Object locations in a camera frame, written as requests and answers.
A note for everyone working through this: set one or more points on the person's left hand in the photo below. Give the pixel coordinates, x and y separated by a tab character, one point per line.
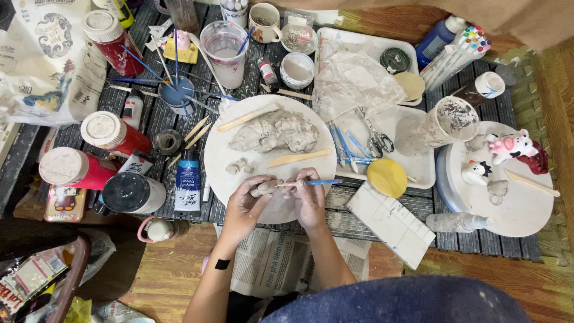
242	208

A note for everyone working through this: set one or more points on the person's right hand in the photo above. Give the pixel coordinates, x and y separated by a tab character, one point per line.
311	204

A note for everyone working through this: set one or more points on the person's left fingers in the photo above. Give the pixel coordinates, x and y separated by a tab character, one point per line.
255	181

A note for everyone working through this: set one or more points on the person's right fingers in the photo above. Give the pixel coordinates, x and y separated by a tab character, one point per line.
301	179

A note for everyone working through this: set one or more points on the small grey clay figure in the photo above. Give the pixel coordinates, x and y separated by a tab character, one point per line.
268	186

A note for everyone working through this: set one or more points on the small grey clay bit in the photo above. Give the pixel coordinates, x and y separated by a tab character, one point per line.
232	168
249	168
242	162

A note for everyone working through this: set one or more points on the flat wooden sculpting knife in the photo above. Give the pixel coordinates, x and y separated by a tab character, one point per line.
298	158

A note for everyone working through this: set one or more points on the round white work board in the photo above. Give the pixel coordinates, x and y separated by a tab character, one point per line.
224	143

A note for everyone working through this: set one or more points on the white marker pen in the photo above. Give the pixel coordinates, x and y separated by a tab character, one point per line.
206	192

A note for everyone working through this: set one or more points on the large grey clay lump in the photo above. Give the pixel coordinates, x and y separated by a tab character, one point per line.
276	132

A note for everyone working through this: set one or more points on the bunch of blue sculpting tools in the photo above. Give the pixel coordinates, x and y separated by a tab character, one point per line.
345	148

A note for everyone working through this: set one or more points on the long wooden sculpting stick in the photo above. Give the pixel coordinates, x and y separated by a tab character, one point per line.
246	118

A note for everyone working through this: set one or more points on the blue acrylic paint tube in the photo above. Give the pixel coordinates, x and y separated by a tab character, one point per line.
187	181

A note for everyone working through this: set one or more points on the thin wooden stick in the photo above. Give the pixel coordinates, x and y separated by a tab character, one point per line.
190	144
197	128

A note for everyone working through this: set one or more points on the newspaper sheet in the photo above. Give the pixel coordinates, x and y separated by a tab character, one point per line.
269	264

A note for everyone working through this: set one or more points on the yellow round sponge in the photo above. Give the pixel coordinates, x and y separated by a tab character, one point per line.
387	178

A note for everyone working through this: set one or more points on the short wooden stick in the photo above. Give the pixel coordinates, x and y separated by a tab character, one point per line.
291	94

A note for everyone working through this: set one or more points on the metal scissors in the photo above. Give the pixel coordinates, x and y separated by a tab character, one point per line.
374	134

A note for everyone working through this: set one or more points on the black wrist sticker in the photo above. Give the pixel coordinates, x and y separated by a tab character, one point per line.
222	264

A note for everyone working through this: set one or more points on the white tile palette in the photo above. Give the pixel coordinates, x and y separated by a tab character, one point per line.
390	222

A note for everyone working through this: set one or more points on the dark tape roll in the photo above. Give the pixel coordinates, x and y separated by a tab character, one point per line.
157	142

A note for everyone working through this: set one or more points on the patterned ceramic bowl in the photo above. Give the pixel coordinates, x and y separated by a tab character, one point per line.
297	71

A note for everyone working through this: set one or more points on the crumpled clear plastic wrap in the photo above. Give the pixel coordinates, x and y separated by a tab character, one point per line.
354	85

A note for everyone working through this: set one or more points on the small red-label bottle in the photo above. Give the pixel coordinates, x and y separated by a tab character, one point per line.
268	74

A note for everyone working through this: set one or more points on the white tray with tools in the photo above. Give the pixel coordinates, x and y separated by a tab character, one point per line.
412	166

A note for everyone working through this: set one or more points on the blue cup of brushes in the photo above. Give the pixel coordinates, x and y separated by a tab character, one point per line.
172	96

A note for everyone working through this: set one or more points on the black and white paint tube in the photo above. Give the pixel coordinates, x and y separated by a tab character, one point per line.
135	163

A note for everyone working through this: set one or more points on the long white stirring stick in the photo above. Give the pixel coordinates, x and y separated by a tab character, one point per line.
208	65

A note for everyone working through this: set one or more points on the black paint bottle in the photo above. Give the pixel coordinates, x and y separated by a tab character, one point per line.
130	193

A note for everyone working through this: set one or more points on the clear plastic water cup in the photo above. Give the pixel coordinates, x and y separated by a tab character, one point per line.
224	58

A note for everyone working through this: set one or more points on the clay-smeared plastic cup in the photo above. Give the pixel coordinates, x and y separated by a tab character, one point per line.
426	130

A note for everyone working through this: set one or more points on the glass bowl of small bits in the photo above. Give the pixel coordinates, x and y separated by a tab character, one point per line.
298	39

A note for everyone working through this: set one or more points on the small white black-capped bottle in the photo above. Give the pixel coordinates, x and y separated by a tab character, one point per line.
132	112

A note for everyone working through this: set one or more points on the blue paintbrush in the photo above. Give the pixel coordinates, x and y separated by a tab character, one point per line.
245	40

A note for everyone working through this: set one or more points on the beige round disc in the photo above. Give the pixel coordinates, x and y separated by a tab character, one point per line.
410	86

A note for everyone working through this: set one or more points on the yellow sponge block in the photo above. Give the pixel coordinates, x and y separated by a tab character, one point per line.
181	54

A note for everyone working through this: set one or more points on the large white plastic tray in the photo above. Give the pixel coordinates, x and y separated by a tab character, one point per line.
354	40

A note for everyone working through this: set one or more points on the red paint bottle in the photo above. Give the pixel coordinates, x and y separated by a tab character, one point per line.
114	134
114	45
76	168

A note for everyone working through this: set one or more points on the green round lid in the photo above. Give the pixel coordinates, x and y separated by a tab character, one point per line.
394	60

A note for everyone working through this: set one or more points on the person's blue trousers lap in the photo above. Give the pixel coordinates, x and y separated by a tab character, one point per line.
399	303

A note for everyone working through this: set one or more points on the clear spray bottle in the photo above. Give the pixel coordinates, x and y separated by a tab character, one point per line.
453	222

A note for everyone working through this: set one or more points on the white printed mug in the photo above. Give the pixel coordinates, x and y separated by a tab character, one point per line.
264	22

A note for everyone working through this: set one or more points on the pink pig figurine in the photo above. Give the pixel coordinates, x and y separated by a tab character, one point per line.
182	39

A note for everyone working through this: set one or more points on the white cup of markers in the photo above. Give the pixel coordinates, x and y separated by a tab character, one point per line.
234	13

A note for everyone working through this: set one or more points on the clear plastic bag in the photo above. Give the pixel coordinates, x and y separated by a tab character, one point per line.
98	253

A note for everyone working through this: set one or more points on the white penguin figurine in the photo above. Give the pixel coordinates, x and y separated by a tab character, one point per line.
475	174

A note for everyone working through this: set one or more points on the grey clay blob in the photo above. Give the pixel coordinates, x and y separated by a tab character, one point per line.
475	143

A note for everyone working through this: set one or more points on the clear plastic container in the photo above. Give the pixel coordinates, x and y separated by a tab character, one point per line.
181	13

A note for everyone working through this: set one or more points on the printed tin box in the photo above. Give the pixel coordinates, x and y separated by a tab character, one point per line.
66	204

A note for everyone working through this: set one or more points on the blue paint bottle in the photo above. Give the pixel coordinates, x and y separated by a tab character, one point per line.
435	42

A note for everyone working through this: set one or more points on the bundle of white colour markers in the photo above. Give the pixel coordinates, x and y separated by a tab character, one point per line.
453	58

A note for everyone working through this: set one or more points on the brown jar with white lid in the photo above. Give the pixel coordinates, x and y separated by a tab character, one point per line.
486	85

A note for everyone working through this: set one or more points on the red and white box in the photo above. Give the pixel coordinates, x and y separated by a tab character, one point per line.
47	143

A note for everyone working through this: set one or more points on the white and pink cow figurine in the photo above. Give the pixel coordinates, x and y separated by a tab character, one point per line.
511	146

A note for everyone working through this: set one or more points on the white turntable with blue base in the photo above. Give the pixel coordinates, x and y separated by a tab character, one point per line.
515	211

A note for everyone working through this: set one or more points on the yellow-green bottle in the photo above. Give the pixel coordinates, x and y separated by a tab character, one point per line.
119	10

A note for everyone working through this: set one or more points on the yellow plastic bag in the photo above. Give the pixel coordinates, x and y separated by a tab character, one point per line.
78	312

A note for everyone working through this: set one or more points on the pointed wooden stick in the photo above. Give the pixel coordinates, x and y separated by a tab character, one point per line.
531	183

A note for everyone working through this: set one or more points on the red clay piece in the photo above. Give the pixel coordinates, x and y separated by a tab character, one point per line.
538	163

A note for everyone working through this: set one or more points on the white printed paper bag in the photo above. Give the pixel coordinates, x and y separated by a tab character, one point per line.
45	58

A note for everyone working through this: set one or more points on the black and red snack packet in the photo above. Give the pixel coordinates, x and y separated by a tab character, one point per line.
27	287

